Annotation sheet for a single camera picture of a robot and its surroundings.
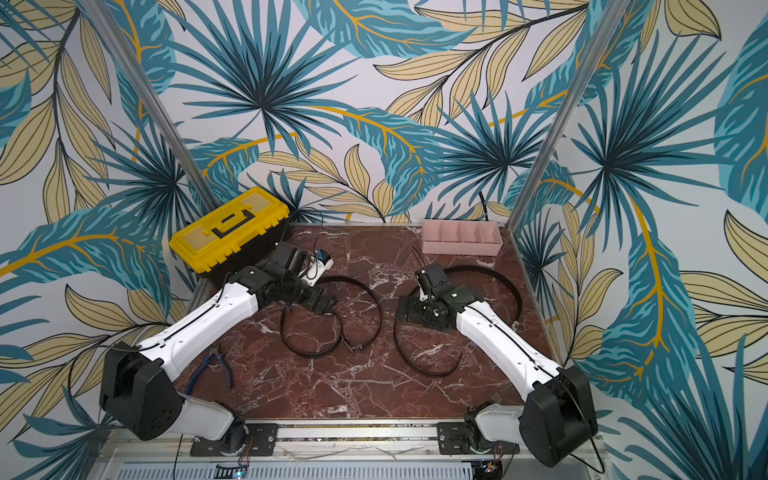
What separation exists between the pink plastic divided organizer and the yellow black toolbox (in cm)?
56

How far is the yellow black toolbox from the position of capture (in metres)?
0.91

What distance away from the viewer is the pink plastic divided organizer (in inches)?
43.1
